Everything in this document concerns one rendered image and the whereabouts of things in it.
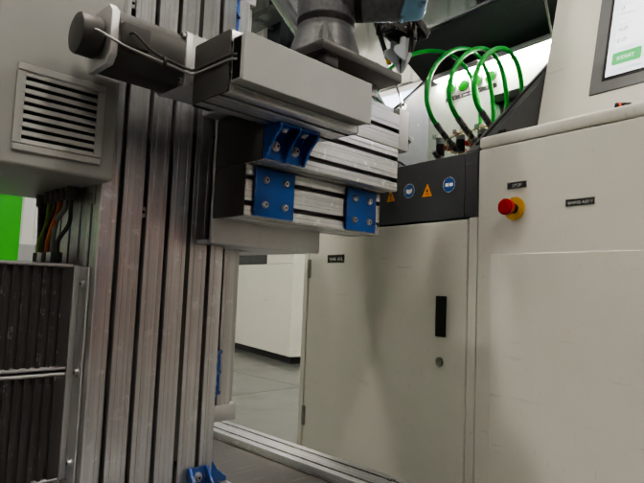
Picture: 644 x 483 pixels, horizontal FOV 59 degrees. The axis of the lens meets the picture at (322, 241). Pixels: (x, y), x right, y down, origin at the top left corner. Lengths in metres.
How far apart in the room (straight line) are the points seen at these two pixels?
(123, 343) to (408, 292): 0.78
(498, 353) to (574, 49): 0.83
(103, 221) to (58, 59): 0.26
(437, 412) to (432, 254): 0.39
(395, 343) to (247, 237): 0.63
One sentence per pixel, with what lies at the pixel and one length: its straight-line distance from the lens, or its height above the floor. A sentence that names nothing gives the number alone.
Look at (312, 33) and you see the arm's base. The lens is 1.14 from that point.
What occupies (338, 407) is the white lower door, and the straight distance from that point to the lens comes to 1.75.
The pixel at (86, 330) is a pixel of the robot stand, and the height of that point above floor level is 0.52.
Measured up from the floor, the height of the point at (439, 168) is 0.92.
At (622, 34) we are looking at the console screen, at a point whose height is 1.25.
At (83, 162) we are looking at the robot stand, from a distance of 0.95.
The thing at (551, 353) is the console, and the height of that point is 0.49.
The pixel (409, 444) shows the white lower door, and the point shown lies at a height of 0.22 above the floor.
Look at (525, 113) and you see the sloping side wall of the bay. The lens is 1.60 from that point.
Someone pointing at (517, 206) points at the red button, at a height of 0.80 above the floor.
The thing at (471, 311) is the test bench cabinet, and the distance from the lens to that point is 1.38.
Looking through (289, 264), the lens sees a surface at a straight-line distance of 4.56.
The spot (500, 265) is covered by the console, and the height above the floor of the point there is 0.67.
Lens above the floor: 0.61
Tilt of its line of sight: 5 degrees up
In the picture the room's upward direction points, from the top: 2 degrees clockwise
